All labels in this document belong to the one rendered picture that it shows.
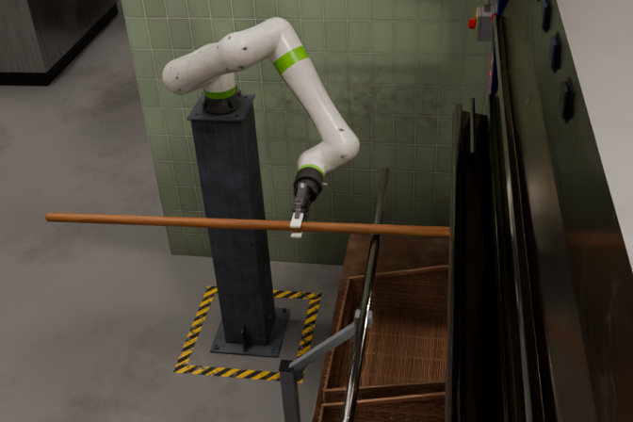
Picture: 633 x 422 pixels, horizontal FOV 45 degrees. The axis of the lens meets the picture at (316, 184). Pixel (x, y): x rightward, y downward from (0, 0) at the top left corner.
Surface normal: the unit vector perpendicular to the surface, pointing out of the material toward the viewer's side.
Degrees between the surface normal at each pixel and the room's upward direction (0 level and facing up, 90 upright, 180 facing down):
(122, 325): 0
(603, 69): 0
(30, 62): 90
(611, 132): 0
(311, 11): 90
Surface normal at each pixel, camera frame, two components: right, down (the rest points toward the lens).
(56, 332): -0.05, -0.83
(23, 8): -0.15, 0.55
